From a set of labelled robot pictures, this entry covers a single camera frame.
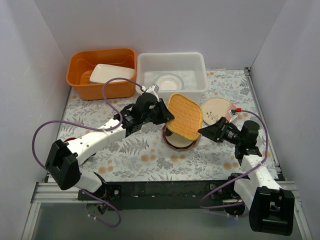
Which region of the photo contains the cream and pink plate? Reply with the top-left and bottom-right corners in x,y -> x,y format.
200,97 -> 236,125

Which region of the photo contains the white deep plate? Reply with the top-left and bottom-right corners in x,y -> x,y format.
154,73 -> 184,91

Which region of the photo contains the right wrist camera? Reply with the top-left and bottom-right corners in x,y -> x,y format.
227,109 -> 238,123

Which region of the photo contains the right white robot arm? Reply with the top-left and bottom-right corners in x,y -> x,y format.
198,117 -> 295,236

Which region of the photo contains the woven bamboo tray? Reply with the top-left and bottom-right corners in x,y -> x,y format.
165,93 -> 203,141

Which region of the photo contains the orange plastic tub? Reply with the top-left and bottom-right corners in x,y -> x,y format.
66,48 -> 137,101

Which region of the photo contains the cream and black plate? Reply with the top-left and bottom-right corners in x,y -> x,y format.
164,129 -> 193,148

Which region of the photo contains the purple cable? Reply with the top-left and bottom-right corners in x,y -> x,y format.
31,77 -> 147,228
199,108 -> 269,218

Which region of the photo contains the aluminium frame rail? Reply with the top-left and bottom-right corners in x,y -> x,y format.
31,181 -> 83,203

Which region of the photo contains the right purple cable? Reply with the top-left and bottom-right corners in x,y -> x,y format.
199,108 -> 269,218

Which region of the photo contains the white rectangular dish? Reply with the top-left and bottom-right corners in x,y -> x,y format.
89,63 -> 135,84

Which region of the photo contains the red lacquer cup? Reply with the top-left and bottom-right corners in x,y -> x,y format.
62,136 -> 97,166

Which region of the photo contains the floral table mat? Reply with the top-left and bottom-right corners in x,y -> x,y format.
58,69 -> 257,182

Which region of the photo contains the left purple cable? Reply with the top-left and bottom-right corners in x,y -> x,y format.
31,77 -> 147,228

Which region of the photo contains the clear plastic bin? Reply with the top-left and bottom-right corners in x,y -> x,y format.
136,52 -> 209,102

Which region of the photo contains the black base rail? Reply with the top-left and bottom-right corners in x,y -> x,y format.
77,179 -> 253,211

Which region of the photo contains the maroon scalloped plate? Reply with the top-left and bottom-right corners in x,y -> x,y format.
161,124 -> 201,152

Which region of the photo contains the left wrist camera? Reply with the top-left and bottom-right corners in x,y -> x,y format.
145,84 -> 160,102

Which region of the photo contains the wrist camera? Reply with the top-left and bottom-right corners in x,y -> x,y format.
145,84 -> 160,102
227,109 -> 238,123

